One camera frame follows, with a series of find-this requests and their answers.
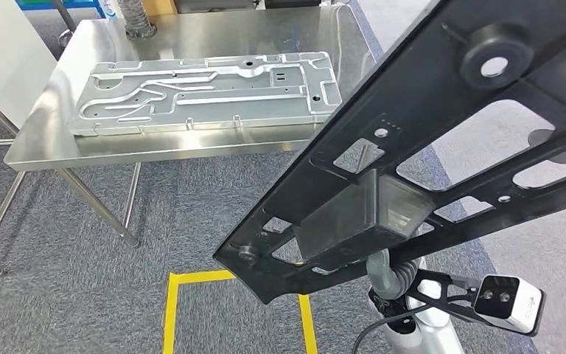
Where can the black plastic plate frame part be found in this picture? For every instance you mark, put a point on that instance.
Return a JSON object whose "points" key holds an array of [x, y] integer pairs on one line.
{"points": [[410, 88]]}

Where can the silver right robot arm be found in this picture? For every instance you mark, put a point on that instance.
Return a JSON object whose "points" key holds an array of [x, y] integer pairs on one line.
{"points": [[434, 337]]}

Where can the stainless steel workbench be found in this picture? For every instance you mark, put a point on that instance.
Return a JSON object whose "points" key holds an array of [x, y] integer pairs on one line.
{"points": [[190, 146]]}

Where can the machined aluminium plate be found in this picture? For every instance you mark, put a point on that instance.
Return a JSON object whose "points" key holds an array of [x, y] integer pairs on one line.
{"points": [[205, 110]]}

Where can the white blue plastic bottle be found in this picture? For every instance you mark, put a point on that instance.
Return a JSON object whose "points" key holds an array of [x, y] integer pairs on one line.
{"points": [[108, 9]]}

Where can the black round stand base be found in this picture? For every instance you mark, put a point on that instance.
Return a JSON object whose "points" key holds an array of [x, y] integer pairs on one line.
{"points": [[544, 139]]}

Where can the steel pole stand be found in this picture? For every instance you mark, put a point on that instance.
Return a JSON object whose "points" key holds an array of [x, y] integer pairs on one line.
{"points": [[65, 19]]}

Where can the white panel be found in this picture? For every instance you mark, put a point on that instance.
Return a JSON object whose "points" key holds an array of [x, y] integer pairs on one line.
{"points": [[4, 53]]}

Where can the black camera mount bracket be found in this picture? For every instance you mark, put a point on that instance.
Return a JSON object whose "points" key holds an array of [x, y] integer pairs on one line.
{"points": [[458, 281]]}

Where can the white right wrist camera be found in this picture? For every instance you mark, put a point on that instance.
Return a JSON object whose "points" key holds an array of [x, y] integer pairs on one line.
{"points": [[512, 303]]}

